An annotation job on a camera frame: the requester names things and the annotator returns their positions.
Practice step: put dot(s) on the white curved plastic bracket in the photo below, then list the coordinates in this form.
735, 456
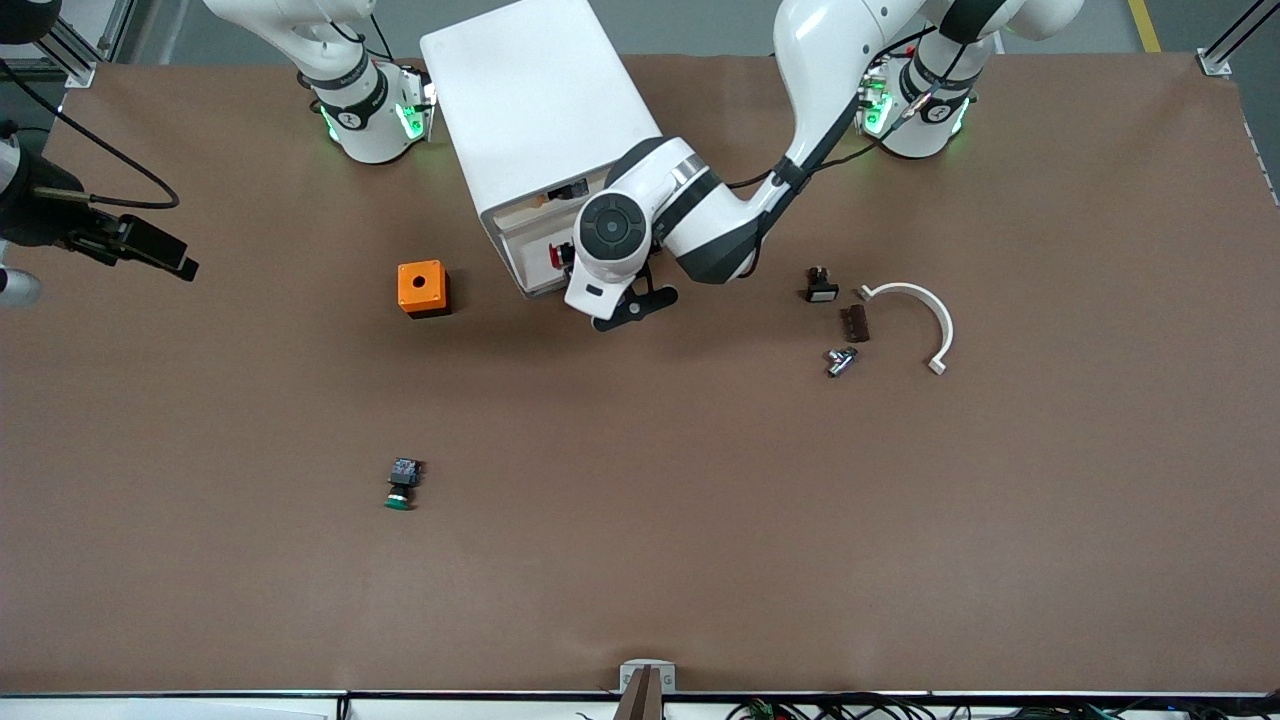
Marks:
925, 297

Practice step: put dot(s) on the black orange electrical component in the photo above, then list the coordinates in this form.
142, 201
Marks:
570, 190

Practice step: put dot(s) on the green push button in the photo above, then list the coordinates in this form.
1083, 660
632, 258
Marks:
402, 483

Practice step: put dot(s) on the red push button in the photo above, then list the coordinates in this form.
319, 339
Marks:
556, 256

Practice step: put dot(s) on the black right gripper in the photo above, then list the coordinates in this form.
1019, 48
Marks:
42, 212

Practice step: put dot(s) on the black switch with white cap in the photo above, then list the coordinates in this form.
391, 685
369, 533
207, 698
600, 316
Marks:
822, 290

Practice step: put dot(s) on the aluminium frame post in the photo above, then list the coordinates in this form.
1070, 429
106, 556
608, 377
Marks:
78, 68
1213, 62

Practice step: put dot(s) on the metal key switch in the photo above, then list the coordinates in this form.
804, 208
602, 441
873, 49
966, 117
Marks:
840, 362

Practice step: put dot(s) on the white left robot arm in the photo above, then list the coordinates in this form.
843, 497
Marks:
610, 230

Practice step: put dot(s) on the orange button enclosure box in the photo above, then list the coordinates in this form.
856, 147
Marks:
420, 285

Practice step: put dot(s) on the brown terminal block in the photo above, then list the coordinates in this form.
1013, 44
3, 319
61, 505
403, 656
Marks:
858, 324

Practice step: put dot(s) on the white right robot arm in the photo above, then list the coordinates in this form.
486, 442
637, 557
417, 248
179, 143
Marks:
365, 120

